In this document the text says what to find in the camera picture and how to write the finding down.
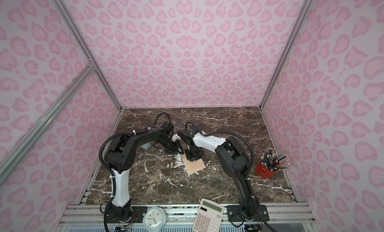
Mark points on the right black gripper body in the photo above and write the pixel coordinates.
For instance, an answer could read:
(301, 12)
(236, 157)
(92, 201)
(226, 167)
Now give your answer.
(193, 154)

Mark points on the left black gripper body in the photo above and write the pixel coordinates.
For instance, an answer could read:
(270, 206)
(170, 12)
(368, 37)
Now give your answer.
(171, 146)

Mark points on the beige envelope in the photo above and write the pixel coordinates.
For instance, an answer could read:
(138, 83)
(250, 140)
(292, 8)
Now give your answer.
(193, 167)

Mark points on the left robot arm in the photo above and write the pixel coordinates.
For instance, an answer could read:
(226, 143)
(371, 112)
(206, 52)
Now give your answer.
(117, 155)

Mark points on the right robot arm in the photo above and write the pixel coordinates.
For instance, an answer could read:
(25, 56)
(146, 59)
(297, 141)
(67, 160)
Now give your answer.
(236, 157)

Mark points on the light blue box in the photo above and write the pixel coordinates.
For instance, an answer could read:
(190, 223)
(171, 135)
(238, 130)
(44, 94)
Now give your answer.
(146, 146)

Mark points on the white calculator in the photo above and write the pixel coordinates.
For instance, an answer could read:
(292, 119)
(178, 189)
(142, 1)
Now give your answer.
(209, 217)

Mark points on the white round clock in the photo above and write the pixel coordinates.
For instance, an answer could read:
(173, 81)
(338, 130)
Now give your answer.
(155, 219)

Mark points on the red pen holder cup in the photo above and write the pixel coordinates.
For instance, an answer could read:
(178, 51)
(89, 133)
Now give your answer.
(271, 162)

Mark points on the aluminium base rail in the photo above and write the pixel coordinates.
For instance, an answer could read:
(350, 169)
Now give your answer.
(284, 217)

